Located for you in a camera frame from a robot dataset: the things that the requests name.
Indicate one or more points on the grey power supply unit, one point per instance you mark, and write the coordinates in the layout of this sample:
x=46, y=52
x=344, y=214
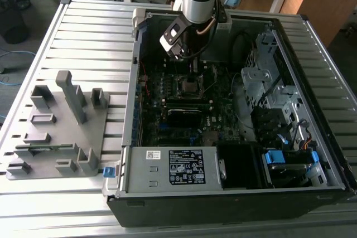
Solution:
x=139, y=171

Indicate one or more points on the grey case release latch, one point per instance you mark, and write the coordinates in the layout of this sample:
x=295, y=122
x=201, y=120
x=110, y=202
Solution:
x=138, y=19

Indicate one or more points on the green motherboard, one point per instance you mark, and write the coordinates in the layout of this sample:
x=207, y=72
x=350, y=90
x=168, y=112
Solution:
x=223, y=115

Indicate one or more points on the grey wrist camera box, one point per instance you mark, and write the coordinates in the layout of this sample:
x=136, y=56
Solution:
x=223, y=27

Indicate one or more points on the black mesh wastebasket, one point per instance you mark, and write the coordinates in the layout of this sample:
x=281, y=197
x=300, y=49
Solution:
x=14, y=26

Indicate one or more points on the black graphics card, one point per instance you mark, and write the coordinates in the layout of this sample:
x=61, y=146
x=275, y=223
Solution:
x=184, y=118

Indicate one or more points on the black plastic drive bracket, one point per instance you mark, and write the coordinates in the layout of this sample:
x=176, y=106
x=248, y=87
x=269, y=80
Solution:
x=267, y=123

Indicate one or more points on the blue latch tab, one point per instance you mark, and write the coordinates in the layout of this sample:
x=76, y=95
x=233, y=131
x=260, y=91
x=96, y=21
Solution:
x=108, y=172

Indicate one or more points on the silver metal drive cage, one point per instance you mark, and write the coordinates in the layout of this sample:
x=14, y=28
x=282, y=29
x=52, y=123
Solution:
x=252, y=77

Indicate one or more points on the green RAM stick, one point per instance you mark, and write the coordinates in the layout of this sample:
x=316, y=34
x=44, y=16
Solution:
x=55, y=146

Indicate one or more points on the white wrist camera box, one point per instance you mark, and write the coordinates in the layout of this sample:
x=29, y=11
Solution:
x=173, y=30

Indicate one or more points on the blue disk carrier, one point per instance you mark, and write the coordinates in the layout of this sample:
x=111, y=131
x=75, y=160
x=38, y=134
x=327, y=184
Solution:
x=274, y=157

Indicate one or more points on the black open PC case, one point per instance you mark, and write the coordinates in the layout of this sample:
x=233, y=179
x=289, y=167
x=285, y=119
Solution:
x=195, y=210

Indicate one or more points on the metal CPU socket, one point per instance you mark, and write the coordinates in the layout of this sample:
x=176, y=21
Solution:
x=178, y=94

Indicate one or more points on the silver CPU plate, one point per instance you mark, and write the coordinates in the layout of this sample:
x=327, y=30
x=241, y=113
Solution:
x=191, y=88

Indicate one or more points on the brown chipset heatsink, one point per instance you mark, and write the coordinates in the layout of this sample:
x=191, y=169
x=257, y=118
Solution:
x=211, y=138

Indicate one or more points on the thin metal locking lever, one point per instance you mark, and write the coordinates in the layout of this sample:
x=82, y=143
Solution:
x=176, y=77

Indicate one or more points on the grey parts rack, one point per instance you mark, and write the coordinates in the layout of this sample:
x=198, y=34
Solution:
x=64, y=137

